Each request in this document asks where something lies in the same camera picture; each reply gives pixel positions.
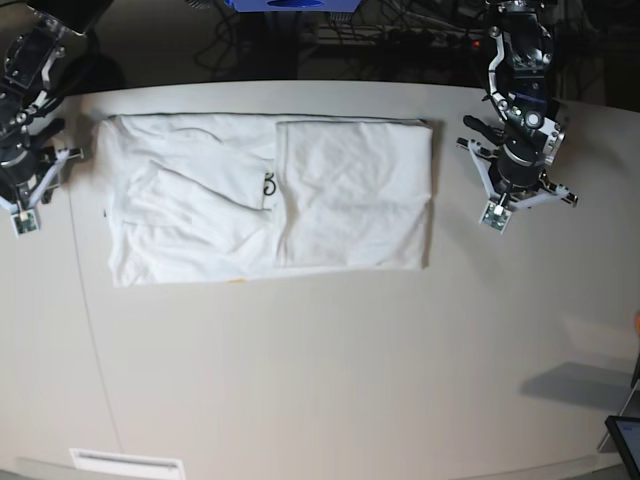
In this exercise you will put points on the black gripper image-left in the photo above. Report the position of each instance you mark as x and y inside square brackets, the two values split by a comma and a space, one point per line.
[24, 155]

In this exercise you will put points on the white label strip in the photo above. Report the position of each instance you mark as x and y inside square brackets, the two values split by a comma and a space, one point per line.
[127, 465]

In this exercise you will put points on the blue box at top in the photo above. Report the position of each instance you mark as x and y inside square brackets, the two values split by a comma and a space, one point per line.
[246, 6]

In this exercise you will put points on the white printed T-shirt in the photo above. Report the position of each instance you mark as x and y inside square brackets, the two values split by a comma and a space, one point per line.
[216, 197]

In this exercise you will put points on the black tablet with stand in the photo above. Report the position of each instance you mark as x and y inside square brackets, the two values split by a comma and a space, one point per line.
[623, 430]

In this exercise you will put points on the power strip with red light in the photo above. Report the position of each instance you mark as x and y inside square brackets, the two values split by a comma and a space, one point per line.
[429, 38]

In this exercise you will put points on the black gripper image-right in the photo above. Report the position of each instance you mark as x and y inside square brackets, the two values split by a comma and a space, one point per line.
[527, 142]

